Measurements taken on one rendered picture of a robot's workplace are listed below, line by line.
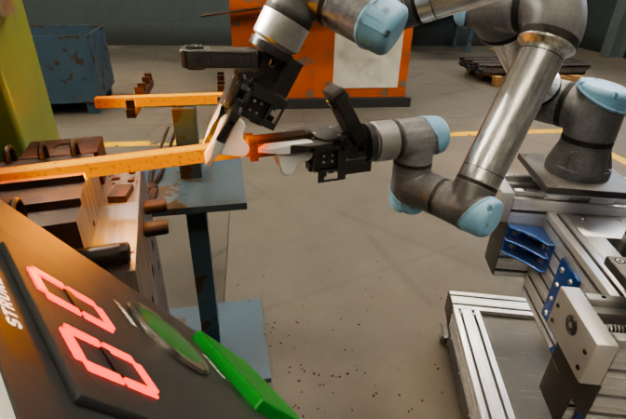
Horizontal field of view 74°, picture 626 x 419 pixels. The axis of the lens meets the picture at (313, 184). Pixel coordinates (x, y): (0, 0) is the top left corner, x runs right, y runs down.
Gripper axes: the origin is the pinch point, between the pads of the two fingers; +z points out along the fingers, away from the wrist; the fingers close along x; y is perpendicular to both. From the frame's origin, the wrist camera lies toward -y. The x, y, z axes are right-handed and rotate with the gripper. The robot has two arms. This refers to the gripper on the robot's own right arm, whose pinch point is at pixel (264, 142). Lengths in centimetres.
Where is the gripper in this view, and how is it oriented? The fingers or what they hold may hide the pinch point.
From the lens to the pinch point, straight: 69.9
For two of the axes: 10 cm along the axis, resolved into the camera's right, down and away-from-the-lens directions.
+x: -3.3, -4.4, 8.3
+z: -9.4, 1.4, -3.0
